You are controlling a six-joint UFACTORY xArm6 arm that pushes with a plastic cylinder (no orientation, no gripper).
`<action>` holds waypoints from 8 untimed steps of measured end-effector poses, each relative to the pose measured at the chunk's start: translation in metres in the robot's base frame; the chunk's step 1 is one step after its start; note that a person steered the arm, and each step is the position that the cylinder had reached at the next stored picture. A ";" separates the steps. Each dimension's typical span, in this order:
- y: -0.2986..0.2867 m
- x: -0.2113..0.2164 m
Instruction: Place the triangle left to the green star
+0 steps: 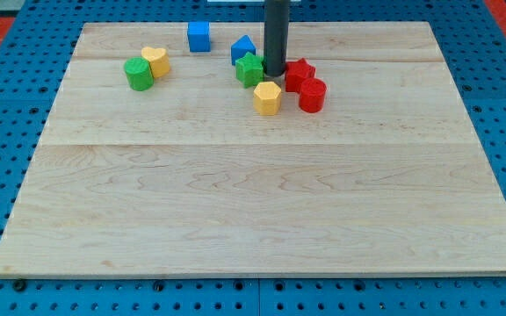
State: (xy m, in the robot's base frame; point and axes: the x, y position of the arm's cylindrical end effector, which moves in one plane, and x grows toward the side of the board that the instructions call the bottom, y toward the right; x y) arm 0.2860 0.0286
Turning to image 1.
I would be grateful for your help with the green star block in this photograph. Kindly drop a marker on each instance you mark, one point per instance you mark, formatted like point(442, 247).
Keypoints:
point(249, 70)

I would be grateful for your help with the red star block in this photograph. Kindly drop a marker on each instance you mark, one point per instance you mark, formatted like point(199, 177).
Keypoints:
point(296, 73)

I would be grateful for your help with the blue triangle block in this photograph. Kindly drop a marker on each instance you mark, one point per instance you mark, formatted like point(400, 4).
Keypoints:
point(241, 47)

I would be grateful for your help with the yellow hexagon block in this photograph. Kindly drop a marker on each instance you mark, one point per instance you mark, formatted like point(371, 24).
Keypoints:
point(267, 98)

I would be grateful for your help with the red cylinder block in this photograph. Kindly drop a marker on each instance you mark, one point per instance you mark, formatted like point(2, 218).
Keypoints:
point(312, 95)

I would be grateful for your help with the light wooden board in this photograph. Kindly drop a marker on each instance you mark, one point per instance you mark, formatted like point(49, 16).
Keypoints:
point(186, 180)

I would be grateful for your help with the blue cube block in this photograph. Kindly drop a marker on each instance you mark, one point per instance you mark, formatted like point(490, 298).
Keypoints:
point(198, 35)

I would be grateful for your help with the green cylinder block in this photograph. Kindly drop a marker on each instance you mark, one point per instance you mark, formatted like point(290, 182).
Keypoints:
point(138, 74)

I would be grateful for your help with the yellow heart block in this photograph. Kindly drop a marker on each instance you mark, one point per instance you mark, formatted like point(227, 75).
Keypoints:
point(158, 60)

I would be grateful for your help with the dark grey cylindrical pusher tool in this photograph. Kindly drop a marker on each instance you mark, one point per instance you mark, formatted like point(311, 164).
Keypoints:
point(276, 19)

